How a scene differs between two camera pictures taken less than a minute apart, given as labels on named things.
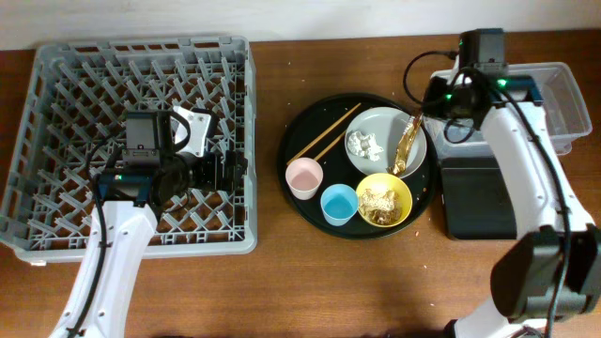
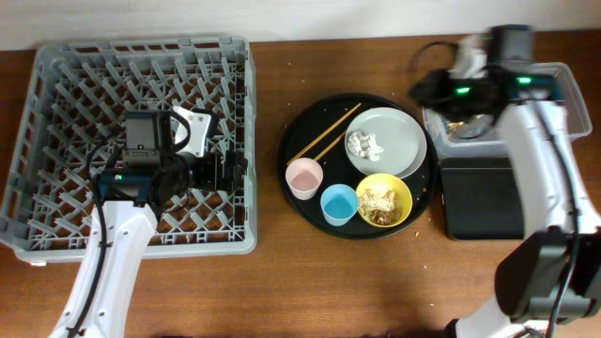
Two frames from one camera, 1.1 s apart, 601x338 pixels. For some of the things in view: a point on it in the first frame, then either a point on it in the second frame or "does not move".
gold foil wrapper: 406,143 → 476,126
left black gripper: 212,178 does not move
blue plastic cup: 339,203 does not move
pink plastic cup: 304,176 does not move
